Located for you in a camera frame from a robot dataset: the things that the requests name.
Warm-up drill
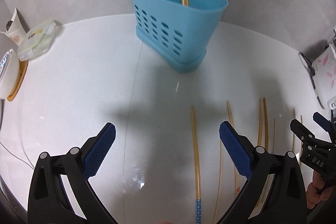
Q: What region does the blue patterned bamboo chopstick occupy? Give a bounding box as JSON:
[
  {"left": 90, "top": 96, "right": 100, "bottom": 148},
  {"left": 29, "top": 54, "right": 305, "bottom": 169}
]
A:
[{"left": 190, "top": 106, "right": 202, "bottom": 224}]

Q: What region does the bamboo chopstick green pattern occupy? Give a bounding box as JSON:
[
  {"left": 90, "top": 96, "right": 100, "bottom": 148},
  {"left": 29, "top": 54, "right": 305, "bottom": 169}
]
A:
[{"left": 257, "top": 97, "right": 269, "bottom": 151}]

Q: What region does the right hand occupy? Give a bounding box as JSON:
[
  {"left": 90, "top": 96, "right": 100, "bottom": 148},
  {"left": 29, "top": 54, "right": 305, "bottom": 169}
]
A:
[{"left": 306, "top": 171, "right": 335, "bottom": 209}]

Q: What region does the white floral rice cooker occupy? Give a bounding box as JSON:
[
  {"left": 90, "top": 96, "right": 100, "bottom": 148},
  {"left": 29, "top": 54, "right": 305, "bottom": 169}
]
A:
[{"left": 312, "top": 43, "right": 336, "bottom": 110}]

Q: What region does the plain bamboo chopstick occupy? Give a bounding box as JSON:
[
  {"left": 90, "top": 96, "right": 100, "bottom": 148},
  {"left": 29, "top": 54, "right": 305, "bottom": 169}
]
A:
[{"left": 213, "top": 142, "right": 224, "bottom": 224}]

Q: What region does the orange round coaster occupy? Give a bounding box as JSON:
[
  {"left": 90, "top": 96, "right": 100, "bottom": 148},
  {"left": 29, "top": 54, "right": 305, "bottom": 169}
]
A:
[{"left": 7, "top": 60, "right": 29, "bottom": 102}]

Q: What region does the blue plastic utensil holder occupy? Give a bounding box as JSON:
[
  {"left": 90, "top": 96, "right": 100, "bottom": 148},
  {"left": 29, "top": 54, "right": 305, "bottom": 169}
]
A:
[{"left": 132, "top": 0, "right": 228, "bottom": 73}]

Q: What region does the clear food container green lid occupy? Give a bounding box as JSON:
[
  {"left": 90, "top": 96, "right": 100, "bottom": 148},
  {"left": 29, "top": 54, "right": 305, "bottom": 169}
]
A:
[{"left": 17, "top": 19, "right": 56, "bottom": 61}]

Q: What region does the white charger cable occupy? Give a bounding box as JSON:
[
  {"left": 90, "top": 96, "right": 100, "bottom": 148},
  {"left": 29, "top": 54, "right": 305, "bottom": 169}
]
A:
[{"left": 0, "top": 97, "right": 34, "bottom": 171}]

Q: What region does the black power cable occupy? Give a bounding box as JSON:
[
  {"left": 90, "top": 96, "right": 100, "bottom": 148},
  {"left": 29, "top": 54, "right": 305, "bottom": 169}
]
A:
[{"left": 298, "top": 29, "right": 336, "bottom": 109}]

